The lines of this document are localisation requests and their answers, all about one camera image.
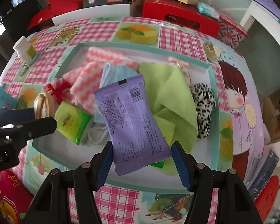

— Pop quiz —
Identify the green tissue packet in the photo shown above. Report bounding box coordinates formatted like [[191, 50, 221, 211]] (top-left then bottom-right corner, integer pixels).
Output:
[[55, 101, 93, 145]]

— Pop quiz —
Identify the red white knit toy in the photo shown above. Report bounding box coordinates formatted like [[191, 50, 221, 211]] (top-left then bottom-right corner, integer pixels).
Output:
[[47, 77, 71, 105]]

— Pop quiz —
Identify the purple wipes packet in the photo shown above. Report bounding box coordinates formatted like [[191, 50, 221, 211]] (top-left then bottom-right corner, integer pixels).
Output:
[[108, 75, 171, 176]]

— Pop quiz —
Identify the black white leopard scrunchie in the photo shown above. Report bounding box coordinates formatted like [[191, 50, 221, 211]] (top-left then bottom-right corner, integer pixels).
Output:
[[191, 83, 216, 139]]

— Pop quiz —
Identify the pink white zigzag towel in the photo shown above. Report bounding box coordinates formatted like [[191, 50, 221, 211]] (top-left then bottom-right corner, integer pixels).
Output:
[[62, 47, 139, 115]]

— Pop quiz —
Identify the light green cloth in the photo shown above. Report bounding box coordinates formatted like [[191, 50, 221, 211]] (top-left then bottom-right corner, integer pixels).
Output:
[[138, 61, 198, 177]]

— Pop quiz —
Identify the light blue face mask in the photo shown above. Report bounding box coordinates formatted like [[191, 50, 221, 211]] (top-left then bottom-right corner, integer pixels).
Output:
[[82, 62, 139, 146]]

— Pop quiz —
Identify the pink floral fabric scrunchie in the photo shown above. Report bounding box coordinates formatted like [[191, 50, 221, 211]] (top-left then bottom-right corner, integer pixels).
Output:
[[168, 57, 191, 86]]

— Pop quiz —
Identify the round gold tin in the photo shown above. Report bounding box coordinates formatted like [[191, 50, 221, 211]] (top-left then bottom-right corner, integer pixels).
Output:
[[34, 91, 55, 119]]

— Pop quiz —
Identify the teal plush cube toy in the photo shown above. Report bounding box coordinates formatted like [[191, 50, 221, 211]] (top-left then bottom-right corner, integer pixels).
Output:
[[0, 86, 18, 109]]

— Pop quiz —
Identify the red cartoon cushion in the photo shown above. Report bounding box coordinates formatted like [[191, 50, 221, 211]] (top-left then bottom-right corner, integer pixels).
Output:
[[0, 170, 34, 223]]

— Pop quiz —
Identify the pink checkered cartoon tablecloth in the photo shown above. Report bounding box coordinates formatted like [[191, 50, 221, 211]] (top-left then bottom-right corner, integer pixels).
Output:
[[0, 17, 265, 223]]

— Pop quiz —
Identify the white pill bottle green label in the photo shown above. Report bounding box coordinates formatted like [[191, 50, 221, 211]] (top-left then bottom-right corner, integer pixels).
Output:
[[13, 36, 37, 66]]

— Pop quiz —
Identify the white tray teal rim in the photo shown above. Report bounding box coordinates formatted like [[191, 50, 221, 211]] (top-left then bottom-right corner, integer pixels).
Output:
[[32, 41, 220, 194]]

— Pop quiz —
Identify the black cabinet with monitor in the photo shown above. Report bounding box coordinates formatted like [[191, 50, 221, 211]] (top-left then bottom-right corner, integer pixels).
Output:
[[0, 0, 41, 42]]

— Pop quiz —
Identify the large red gift box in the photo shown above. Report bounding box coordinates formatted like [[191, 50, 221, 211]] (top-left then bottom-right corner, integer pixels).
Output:
[[27, 0, 83, 30]]

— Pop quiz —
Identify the red patterned gift box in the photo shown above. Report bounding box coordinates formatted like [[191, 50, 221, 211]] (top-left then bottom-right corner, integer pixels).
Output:
[[215, 8, 248, 49]]

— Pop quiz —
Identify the blue wet wipes pack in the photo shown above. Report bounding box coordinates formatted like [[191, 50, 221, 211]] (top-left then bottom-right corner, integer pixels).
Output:
[[197, 2, 220, 20]]

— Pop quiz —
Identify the white shelf frame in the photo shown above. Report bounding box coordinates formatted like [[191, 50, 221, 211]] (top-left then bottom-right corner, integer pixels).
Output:
[[240, 1, 280, 45]]

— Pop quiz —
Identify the red box with handle slot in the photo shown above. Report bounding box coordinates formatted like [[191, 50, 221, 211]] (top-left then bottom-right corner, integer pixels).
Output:
[[142, 0, 220, 38]]

